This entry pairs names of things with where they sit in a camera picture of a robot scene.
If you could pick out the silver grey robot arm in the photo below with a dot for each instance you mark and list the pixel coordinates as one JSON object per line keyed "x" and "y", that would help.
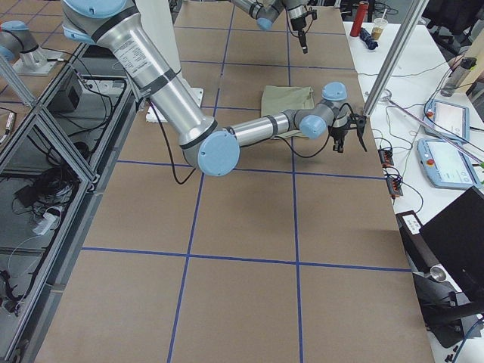
{"x": 266, "y": 13}
{"x": 215, "y": 151}

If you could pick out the iced coffee cup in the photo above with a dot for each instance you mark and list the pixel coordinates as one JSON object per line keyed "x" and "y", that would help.
{"x": 379, "y": 25}

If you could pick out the red cylindrical bottle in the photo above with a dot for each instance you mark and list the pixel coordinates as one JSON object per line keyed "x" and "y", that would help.
{"x": 361, "y": 12}

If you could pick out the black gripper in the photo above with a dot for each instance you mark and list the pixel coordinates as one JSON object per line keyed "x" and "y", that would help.
{"x": 296, "y": 22}
{"x": 337, "y": 133}

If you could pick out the aluminium frame post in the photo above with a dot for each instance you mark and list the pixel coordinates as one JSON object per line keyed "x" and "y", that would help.
{"x": 395, "y": 52}

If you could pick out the white reacher grabber stick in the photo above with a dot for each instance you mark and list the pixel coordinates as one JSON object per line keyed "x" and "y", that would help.
{"x": 478, "y": 161}

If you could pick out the blue teach pendant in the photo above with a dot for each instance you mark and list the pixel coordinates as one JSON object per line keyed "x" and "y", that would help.
{"x": 449, "y": 119}
{"x": 445, "y": 166}

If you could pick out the near blue teach pendant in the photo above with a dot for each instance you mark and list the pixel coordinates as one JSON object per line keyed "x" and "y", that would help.
{"x": 445, "y": 166}

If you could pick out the far blue teach pendant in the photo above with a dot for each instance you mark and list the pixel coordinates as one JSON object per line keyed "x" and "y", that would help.
{"x": 449, "y": 119}

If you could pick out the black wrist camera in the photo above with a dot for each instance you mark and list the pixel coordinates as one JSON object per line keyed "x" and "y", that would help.
{"x": 312, "y": 13}
{"x": 358, "y": 122}

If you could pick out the folded navy blue umbrella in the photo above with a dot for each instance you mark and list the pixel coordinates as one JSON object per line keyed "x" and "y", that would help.
{"x": 367, "y": 39}

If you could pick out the olive green long-sleeve shirt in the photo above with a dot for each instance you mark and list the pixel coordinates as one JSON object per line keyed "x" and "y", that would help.
{"x": 276, "y": 99}

